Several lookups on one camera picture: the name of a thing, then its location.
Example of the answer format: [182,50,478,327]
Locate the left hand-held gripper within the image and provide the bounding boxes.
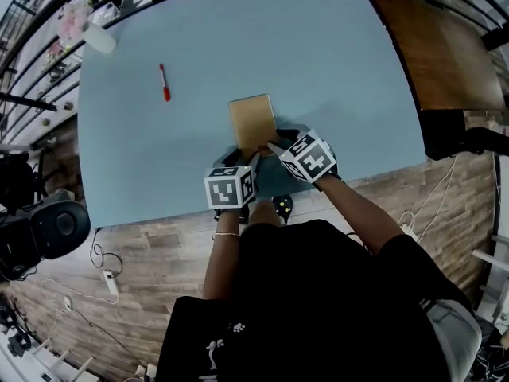
[204,148,262,224]

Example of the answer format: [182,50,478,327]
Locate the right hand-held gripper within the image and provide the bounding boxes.
[265,127,343,193]

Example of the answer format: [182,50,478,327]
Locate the brown notebook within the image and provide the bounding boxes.
[227,93,279,162]

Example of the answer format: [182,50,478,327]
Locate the red pen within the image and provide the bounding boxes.
[158,63,172,103]

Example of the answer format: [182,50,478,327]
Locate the person's right forearm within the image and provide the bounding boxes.
[320,175,406,254]

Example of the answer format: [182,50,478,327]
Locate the person's left forearm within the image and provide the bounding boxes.
[202,209,243,300]

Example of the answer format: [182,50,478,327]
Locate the light blue table top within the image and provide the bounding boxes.
[77,0,429,229]

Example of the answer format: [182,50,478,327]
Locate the person's bare leg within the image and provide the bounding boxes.
[248,199,282,226]

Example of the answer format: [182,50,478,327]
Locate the black clog shoe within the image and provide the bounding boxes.
[271,194,294,224]

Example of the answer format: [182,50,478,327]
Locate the white charger block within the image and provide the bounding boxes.
[399,223,419,243]

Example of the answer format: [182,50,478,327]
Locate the person's black shirt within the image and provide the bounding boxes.
[157,219,474,382]

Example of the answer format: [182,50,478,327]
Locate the brown wooden table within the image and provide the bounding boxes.
[363,0,508,113]

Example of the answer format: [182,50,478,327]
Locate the white power strip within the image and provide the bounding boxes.
[102,269,120,295]

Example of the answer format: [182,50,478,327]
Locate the white vase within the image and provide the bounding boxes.
[81,21,118,54]

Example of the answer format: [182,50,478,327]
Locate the black padded chair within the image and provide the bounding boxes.
[0,199,91,282]

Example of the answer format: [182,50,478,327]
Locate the black swivel chair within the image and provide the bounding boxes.
[0,151,41,214]

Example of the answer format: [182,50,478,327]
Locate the person's grey shorts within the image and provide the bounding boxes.
[425,298,483,382]

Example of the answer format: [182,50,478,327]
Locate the white wooden rack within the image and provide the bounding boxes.
[0,332,96,382]

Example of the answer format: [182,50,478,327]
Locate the white charger cable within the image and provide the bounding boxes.
[395,155,458,242]

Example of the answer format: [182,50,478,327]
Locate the black floor cable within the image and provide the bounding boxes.
[89,228,124,272]

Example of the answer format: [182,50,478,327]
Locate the thin white floor cable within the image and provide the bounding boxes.
[39,279,120,306]

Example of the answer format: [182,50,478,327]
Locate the white metal frame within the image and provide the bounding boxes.
[471,235,509,325]

